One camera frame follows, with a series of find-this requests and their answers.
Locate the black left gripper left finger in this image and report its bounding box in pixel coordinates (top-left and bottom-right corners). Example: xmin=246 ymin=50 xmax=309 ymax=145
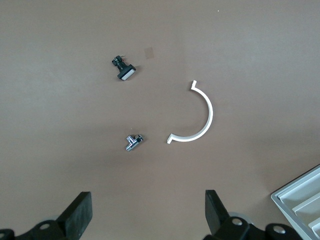
xmin=0 ymin=191 xmax=93 ymax=240

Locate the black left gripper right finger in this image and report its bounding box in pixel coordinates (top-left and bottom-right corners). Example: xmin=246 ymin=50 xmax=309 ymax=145
xmin=204 ymin=189 xmax=301 ymax=240

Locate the white drawer cabinet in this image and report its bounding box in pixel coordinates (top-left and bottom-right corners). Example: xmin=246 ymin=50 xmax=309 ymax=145
xmin=270 ymin=163 xmax=320 ymax=240

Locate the black push button white cap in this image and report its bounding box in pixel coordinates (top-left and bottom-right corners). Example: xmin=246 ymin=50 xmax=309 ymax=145
xmin=110 ymin=55 xmax=137 ymax=82

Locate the chrome valve fitting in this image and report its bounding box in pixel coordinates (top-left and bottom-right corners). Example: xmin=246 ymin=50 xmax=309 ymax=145
xmin=124 ymin=133 xmax=145 ymax=153

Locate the clear tape patch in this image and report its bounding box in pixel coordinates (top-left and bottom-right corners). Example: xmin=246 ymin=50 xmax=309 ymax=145
xmin=144 ymin=46 xmax=155 ymax=60

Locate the white semicircular plastic bracket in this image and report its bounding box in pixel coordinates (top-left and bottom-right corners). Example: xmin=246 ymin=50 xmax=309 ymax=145
xmin=166 ymin=79 xmax=214 ymax=145

